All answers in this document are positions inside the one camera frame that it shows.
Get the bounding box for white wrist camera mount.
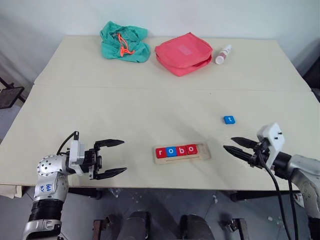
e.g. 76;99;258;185
67;138;88;176
256;122;286;168

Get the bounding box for white pink-labelled bottle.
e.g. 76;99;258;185
215;44;233;65

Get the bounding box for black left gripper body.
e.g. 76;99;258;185
84;147;104;181

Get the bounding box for dark rounded shape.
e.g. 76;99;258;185
179;214;216;240
117;211;151;240

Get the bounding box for blue letter o tile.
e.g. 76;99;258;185
165;146;178;158

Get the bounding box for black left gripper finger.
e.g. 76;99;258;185
93;167;128;181
94;138;125;151

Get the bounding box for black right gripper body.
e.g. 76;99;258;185
249;139;271;169

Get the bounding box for red letter o tile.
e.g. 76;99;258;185
185;144;198;156

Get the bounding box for wooden letter tray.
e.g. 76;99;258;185
152;141;212;165

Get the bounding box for orange drawstring cord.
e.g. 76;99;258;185
116;33;136;58

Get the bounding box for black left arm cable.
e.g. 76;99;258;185
56;131;81;156

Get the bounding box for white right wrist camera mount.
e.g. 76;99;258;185
256;122;286;168

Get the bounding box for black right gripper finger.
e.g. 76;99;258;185
222;145;254;166
230;136;260;151

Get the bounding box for pink zippered fabric pouch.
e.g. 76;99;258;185
154;31;214;77

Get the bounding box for rusty metal bracket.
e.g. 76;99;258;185
224;217;248;240
92;216;115;240

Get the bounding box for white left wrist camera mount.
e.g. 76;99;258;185
67;138;88;176

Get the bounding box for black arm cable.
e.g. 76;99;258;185
56;131;81;156
258;149;300;240

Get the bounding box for red letter r tile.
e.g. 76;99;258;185
155;147;168;160

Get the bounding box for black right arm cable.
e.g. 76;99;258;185
258;149;300;240

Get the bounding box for green cloth drawstring bag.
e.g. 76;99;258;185
99;20;151;64

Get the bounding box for black metal stand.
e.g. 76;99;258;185
0;77;26;110

